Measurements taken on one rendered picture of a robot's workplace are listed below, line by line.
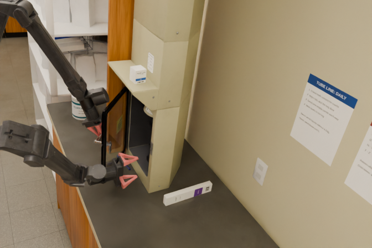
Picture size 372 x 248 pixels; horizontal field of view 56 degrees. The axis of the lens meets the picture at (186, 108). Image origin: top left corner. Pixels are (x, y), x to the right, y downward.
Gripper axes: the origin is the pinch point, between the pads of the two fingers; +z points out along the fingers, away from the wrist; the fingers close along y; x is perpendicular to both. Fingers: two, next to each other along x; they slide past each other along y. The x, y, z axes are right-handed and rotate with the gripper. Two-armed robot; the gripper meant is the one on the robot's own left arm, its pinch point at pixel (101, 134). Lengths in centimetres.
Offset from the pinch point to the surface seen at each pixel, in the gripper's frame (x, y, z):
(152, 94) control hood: 4.4, -33.7, -15.8
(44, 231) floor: -33, 103, 83
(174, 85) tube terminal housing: -2.0, -41.7, -15.2
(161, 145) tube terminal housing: -0.5, -26.9, 11.0
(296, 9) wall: -9, -95, -31
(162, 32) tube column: 1, -45, -38
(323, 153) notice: 14, -94, 18
